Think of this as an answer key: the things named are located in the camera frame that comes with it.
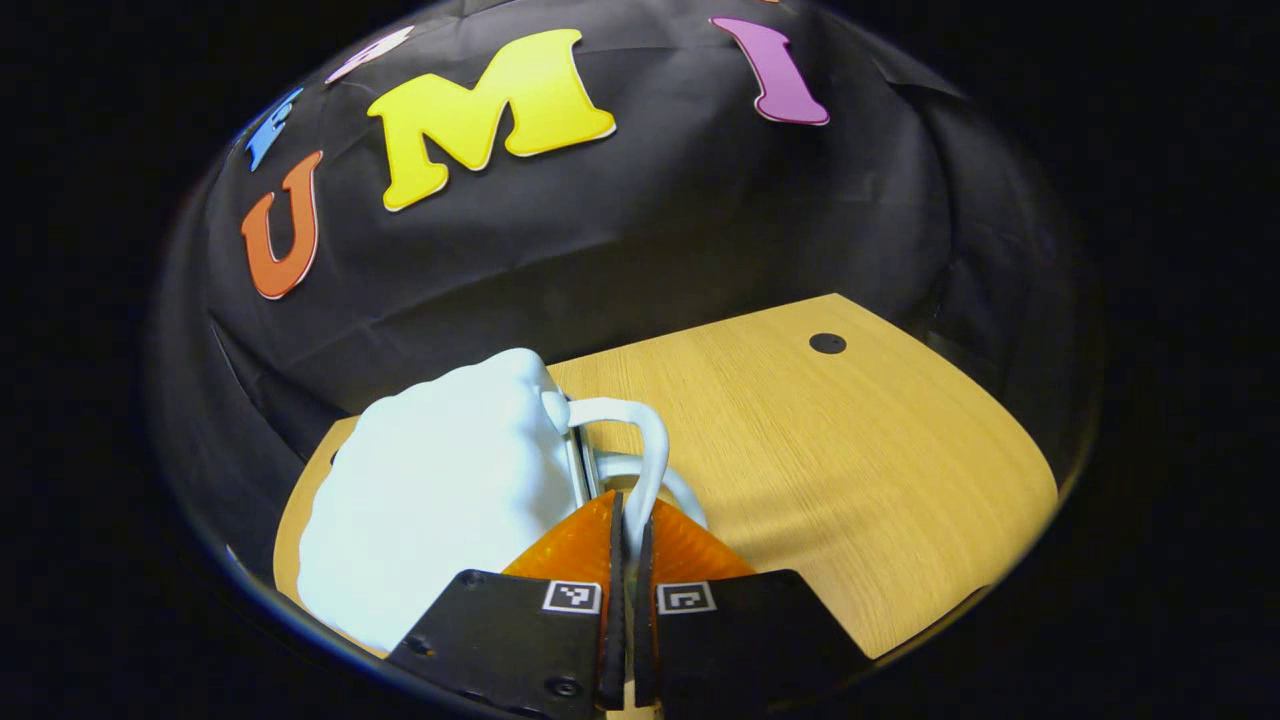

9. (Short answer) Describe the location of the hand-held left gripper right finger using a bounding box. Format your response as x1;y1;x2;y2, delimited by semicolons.
635;497;871;720

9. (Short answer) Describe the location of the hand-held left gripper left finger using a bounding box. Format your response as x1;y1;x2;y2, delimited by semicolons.
388;490;626;720

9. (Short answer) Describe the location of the light blue suitcase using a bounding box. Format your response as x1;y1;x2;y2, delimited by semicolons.
297;348;709;656

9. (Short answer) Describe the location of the black backdrop cloth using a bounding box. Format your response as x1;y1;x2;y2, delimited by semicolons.
145;0;1106;591

